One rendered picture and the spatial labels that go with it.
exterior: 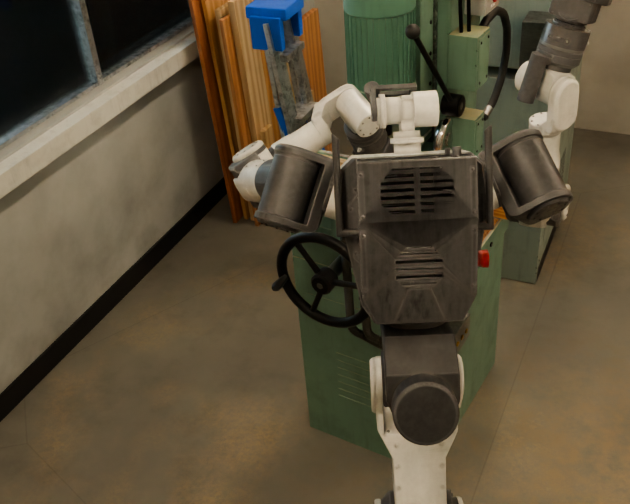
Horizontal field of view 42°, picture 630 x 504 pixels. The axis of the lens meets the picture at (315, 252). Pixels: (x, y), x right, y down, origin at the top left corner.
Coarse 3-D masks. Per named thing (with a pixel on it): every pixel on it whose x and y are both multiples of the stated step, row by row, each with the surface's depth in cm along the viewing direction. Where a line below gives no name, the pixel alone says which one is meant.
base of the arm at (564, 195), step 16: (496, 144) 150; (512, 144) 149; (496, 160) 150; (496, 176) 150; (512, 192) 149; (560, 192) 145; (512, 208) 147; (528, 208) 146; (544, 208) 146; (560, 208) 149; (528, 224) 155
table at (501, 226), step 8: (320, 224) 226; (328, 224) 224; (496, 224) 211; (504, 224) 216; (496, 232) 211; (504, 232) 218; (488, 240) 206; (496, 240) 213; (328, 248) 216; (488, 248) 208
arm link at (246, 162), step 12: (252, 144) 179; (264, 144) 179; (240, 156) 176; (252, 156) 173; (228, 168) 177; (240, 168) 172; (252, 168) 165; (240, 180) 170; (252, 180) 162; (240, 192) 173; (252, 192) 164; (252, 204) 178
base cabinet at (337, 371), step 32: (480, 288) 258; (480, 320) 267; (320, 352) 255; (352, 352) 247; (480, 352) 277; (320, 384) 263; (352, 384) 255; (480, 384) 288; (320, 416) 273; (352, 416) 263; (384, 448) 264
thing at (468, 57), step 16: (464, 32) 213; (480, 32) 213; (464, 48) 213; (480, 48) 212; (448, 64) 218; (464, 64) 215; (480, 64) 215; (448, 80) 220; (464, 80) 218; (480, 80) 218
